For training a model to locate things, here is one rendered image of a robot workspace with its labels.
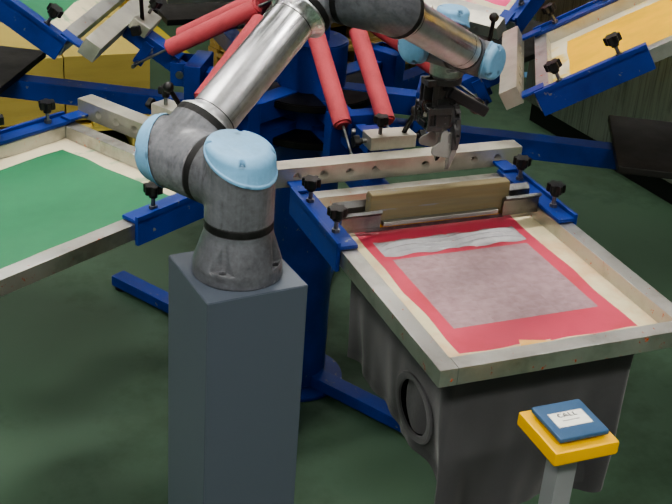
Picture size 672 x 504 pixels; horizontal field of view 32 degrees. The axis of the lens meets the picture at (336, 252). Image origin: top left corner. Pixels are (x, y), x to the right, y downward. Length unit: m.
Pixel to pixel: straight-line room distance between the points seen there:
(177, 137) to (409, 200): 0.86
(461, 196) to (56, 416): 1.57
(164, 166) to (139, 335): 2.17
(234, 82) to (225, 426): 0.58
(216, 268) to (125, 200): 0.90
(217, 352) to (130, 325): 2.21
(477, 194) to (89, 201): 0.91
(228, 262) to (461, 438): 0.72
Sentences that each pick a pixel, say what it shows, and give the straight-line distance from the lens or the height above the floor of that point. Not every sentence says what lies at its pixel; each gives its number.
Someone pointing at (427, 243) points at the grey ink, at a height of 0.96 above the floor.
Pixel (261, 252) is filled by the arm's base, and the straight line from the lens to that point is 1.89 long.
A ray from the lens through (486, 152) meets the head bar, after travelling 2.97.
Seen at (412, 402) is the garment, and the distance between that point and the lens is 2.46.
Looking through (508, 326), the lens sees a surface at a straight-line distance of 2.36.
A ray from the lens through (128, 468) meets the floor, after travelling 3.46.
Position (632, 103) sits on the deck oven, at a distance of 5.57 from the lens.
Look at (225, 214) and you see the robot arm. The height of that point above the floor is 1.33.
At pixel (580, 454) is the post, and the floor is 0.94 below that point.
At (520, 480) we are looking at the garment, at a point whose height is 0.60.
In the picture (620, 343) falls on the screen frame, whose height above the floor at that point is 0.98.
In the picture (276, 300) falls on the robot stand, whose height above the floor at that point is 1.18.
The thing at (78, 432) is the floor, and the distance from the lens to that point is 3.61.
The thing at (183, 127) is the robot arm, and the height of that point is 1.42.
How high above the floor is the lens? 2.14
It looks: 27 degrees down
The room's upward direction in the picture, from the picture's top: 4 degrees clockwise
